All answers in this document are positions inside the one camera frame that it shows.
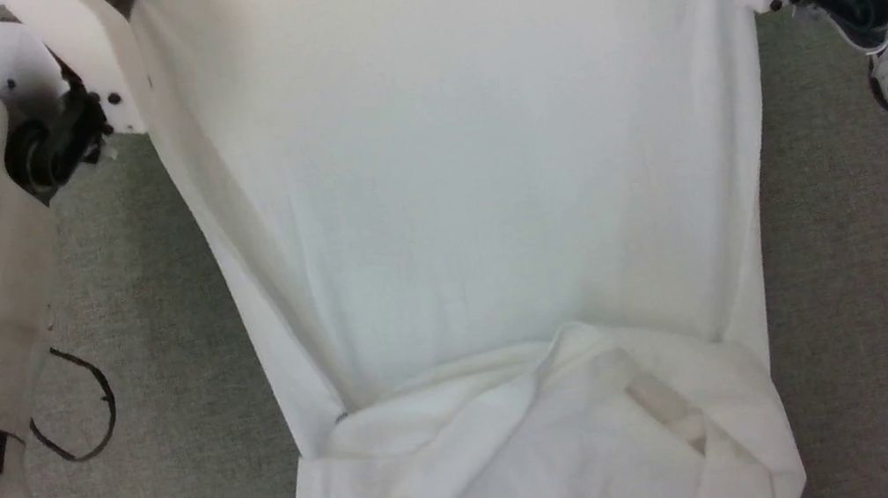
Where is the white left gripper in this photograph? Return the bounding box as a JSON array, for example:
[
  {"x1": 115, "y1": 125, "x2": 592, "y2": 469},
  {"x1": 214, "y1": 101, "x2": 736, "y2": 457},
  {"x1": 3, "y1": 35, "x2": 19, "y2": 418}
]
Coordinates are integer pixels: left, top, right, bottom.
[{"x1": 2, "y1": 0, "x2": 165, "y2": 154}]

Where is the white long-sleeve garment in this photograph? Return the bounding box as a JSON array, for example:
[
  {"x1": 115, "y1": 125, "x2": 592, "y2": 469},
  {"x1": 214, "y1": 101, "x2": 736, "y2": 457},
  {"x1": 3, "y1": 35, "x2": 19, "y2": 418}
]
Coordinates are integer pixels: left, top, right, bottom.
[{"x1": 121, "y1": 0, "x2": 833, "y2": 498}]

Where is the grey-green fabric sofa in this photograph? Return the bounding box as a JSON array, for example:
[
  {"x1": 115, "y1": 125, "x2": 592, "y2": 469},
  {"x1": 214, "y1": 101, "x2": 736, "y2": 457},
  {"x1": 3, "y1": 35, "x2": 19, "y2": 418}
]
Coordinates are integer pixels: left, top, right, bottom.
[{"x1": 0, "y1": 0, "x2": 888, "y2": 498}]

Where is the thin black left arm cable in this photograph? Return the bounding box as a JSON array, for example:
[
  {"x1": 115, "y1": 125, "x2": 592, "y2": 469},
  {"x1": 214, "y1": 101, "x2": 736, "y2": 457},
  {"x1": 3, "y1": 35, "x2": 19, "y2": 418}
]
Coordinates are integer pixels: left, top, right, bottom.
[{"x1": 18, "y1": 338, "x2": 126, "y2": 470}]

